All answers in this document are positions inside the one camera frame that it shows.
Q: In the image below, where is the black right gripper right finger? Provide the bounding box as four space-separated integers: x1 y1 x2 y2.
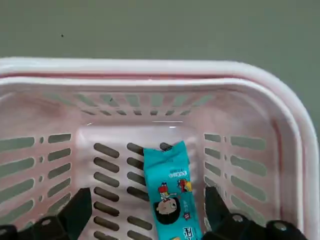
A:
202 186 309 240

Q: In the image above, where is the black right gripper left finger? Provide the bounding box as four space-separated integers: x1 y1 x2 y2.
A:
0 187 92 240

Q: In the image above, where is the green snack packet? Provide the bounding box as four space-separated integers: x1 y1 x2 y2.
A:
142 140 203 240

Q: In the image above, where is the pink plastic basket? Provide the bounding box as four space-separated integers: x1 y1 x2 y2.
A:
0 56 320 240

